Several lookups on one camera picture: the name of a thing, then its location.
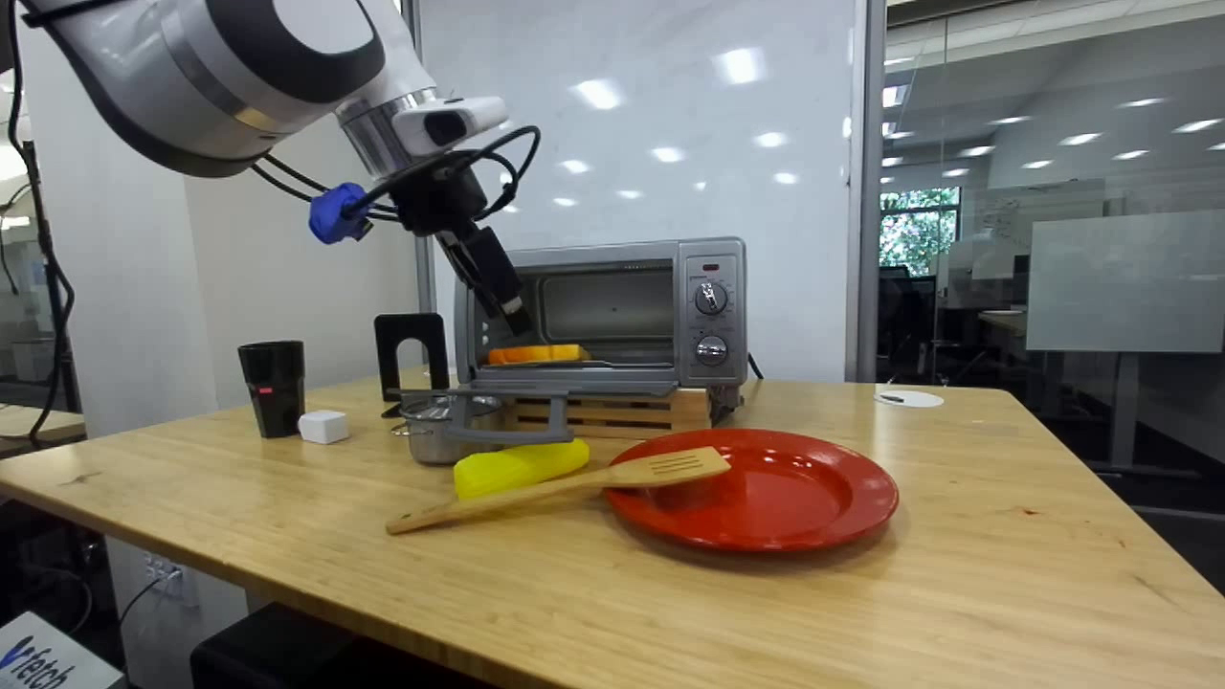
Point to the toasted bread slice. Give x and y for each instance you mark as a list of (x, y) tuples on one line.
[(538, 354)]

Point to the black metal bookend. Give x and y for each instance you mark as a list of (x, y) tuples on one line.
[(387, 349)]

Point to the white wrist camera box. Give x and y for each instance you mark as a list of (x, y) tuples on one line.
[(444, 119)]

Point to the black box under table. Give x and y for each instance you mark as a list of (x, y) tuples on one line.
[(291, 653)]

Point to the white office partition panel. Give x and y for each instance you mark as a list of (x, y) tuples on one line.
[(1122, 281)]

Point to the red plate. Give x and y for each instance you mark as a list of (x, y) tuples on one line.
[(790, 492)]

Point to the wooden slatted crate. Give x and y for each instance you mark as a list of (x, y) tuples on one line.
[(614, 411)]

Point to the wooden slotted spatula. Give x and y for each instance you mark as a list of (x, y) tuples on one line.
[(549, 492)]

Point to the silver toaster oven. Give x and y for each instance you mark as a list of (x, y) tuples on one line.
[(636, 255)]

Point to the small white box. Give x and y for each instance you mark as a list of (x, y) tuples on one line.
[(322, 428)]

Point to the white fetch logo box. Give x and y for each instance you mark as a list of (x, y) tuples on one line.
[(53, 656)]

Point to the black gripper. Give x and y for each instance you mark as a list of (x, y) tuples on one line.
[(443, 196)]

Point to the glass toaster oven door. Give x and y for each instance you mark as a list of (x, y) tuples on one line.
[(614, 381)]

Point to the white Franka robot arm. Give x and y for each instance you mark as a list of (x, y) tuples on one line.
[(193, 64)]

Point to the silver toaster oven knob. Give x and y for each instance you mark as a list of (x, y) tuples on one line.
[(710, 349), (710, 298)]

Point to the black plastic cup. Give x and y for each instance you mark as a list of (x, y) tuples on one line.
[(272, 388)]

